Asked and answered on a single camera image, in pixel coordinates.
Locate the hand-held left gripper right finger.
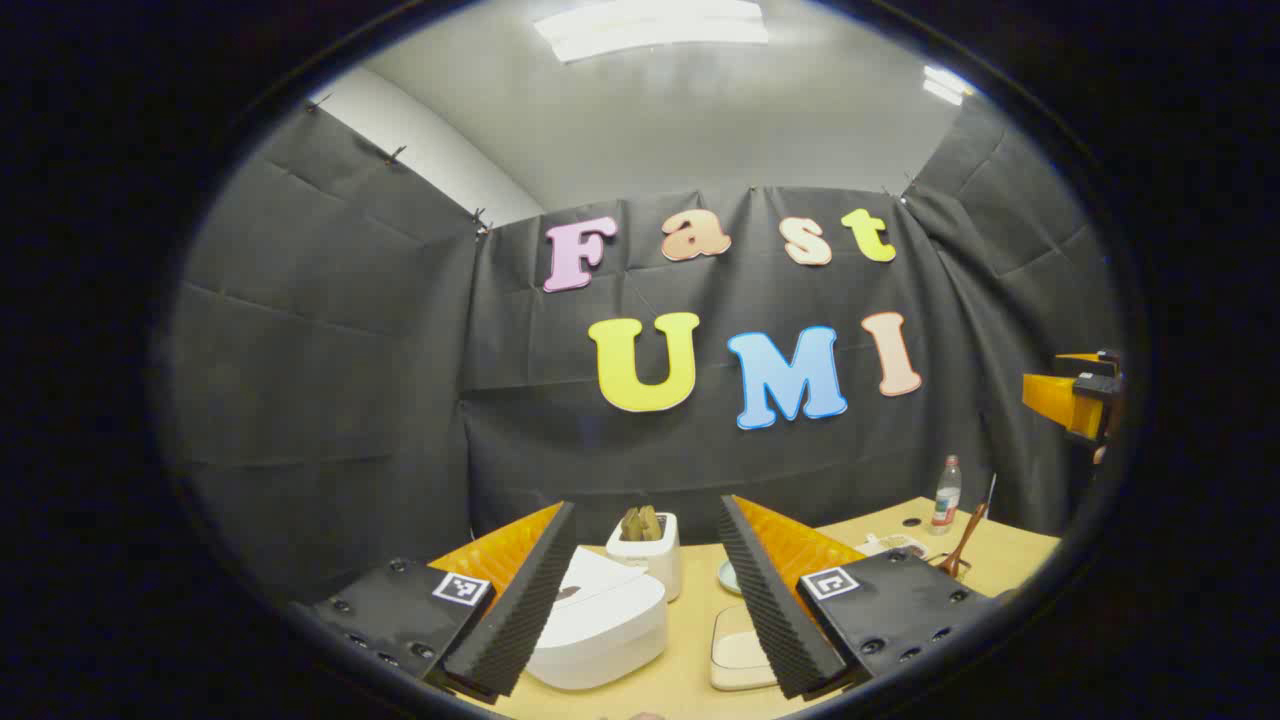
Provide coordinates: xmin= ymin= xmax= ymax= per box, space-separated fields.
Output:
xmin=718 ymin=494 xmax=1001 ymax=701

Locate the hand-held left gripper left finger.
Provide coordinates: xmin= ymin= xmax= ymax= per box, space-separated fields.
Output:
xmin=290 ymin=500 xmax=579 ymax=701

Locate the white rice cooker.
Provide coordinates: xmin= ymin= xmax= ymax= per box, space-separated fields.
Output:
xmin=525 ymin=548 xmax=669 ymax=691

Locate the brown wooden spoon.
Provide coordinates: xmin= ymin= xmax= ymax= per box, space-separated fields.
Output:
xmin=940 ymin=503 xmax=989 ymax=579

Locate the white toaster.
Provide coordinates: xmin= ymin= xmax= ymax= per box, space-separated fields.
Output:
xmin=606 ymin=512 xmax=683 ymax=603

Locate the white divided sauce dish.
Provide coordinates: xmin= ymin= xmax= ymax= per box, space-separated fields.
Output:
xmin=855 ymin=533 xmax=931 ymax=561

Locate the clear plastic bottle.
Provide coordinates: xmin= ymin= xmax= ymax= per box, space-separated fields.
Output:
xmin=930 ymin=455 xmax=963 ymax=536

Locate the ceiling light panel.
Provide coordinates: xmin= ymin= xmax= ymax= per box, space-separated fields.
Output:
xmin=535 ymin=0 xmax=771 ymax=63
xmin=923 ymin=65 xmax=968 ymax=107

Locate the black backdrop cloth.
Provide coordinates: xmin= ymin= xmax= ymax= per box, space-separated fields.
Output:
xmin=165 ymin=95 xmax=1126 ymax=601

